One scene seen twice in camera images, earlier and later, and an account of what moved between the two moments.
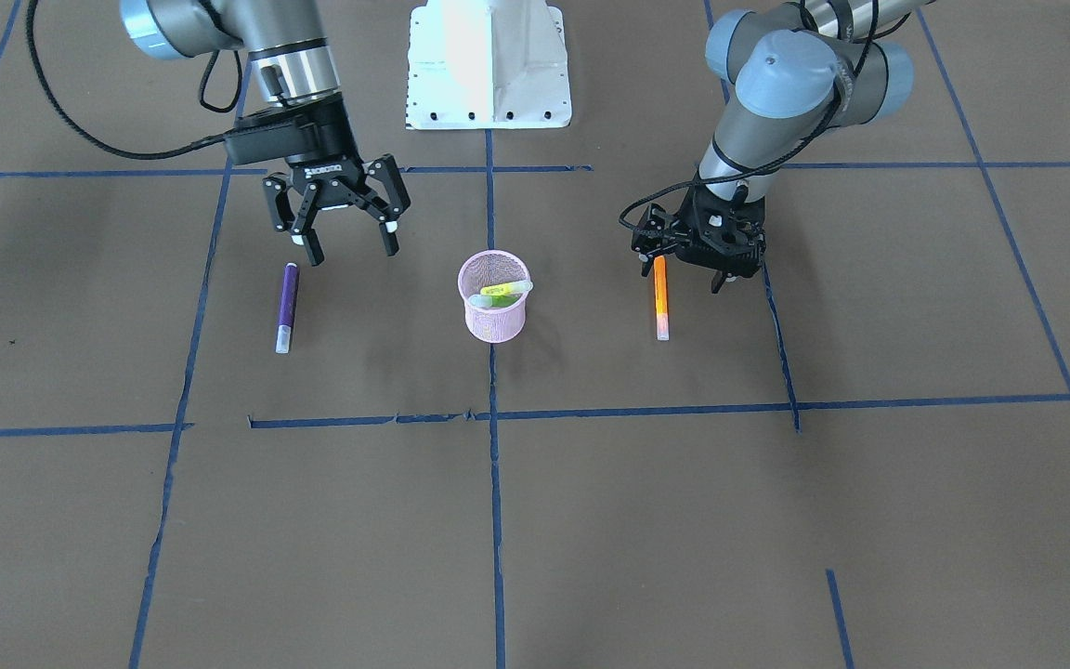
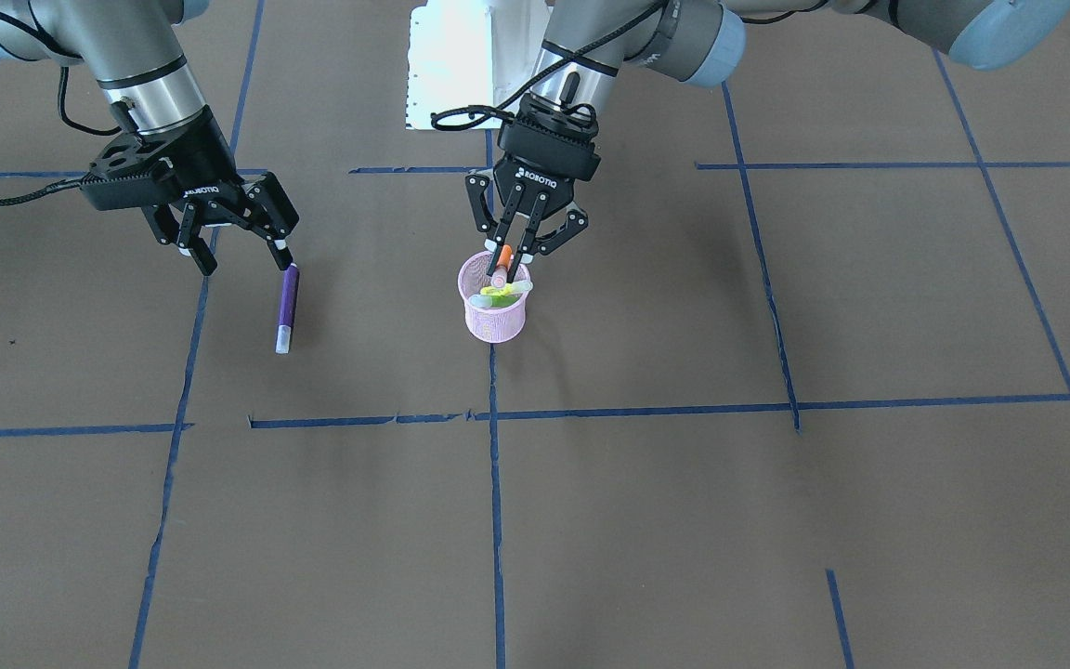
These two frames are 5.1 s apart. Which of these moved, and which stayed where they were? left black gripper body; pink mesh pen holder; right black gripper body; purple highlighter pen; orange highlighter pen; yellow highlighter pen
Moved: right black gripper body; left black gripper body; orange highlighter pen
Stayed: purple highlighter pen; yellow highlighter pen; pink mesh pen holder
